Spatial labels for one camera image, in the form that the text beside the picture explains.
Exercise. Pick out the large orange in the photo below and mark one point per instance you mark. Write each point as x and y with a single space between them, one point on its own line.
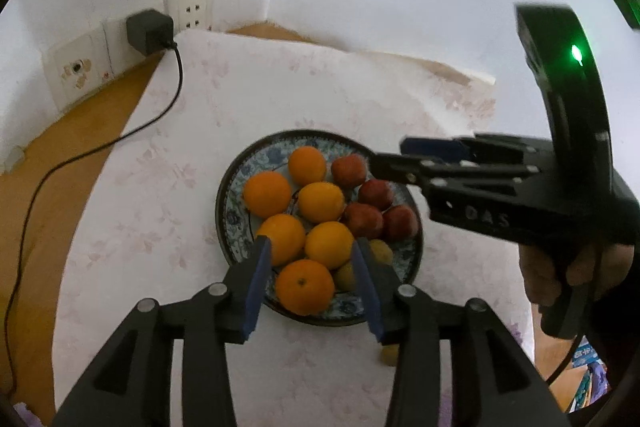
266 194

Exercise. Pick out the damaged white wall plate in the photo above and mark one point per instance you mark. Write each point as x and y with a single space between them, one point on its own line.
76 69

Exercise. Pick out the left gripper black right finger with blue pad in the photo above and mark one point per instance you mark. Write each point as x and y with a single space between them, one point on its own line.
493 382

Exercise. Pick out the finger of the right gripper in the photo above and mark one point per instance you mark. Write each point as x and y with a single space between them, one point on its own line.
491 174
479 147

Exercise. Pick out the black ring tracker mount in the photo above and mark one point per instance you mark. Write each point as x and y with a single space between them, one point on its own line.
570 146

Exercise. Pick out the black power adapter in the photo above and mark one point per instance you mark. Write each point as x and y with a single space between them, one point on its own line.
150 31

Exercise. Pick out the right hand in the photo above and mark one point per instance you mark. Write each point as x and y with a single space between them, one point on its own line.
543 282

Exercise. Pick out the blue white patterned plate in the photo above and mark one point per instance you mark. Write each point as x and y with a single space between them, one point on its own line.
237 227

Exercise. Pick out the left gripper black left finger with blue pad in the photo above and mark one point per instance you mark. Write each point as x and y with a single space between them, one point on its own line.
128 381

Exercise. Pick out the purple fleece blanket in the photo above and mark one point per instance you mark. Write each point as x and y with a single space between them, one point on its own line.
26 415

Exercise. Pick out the small yellow-green fruit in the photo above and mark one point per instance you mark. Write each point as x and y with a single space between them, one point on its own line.
344 278
381 251
389 355

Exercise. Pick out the small yellow-green fruit top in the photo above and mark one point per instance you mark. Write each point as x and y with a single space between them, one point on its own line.
389 355

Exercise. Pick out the white wall socket panel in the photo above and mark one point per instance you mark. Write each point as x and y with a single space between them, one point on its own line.
187 14

